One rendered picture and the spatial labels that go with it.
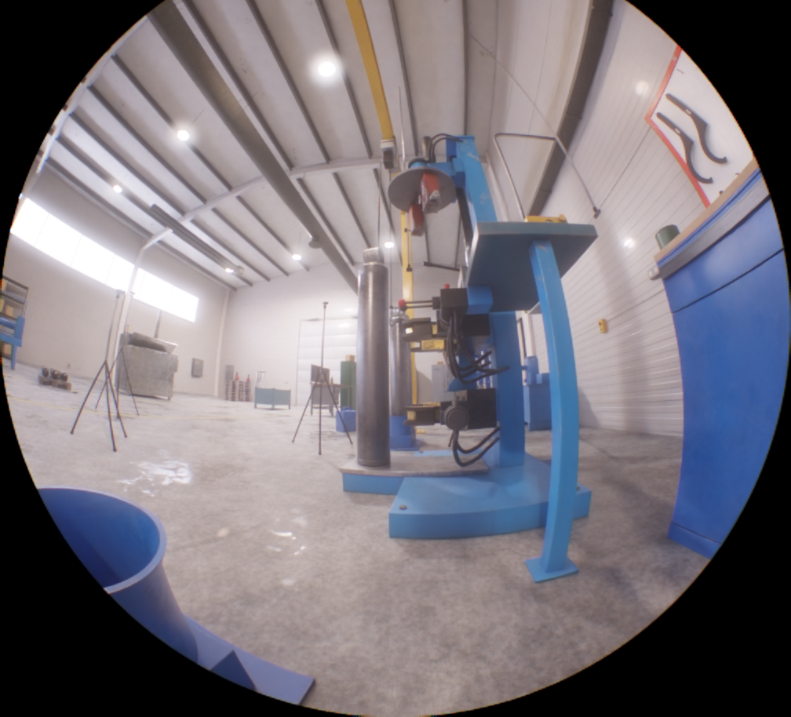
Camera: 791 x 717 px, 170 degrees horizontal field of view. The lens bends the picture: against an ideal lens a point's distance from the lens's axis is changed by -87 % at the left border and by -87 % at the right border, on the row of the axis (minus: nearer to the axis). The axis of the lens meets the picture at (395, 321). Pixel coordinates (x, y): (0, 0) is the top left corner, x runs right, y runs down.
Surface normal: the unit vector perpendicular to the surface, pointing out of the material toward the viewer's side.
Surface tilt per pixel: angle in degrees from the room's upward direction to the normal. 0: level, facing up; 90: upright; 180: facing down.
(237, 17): 173
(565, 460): 90
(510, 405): 90
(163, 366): 90
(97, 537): 90
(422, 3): 173
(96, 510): 62
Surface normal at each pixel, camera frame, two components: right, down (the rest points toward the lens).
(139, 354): 0.97, -0.08
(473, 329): -0.15, -0.27
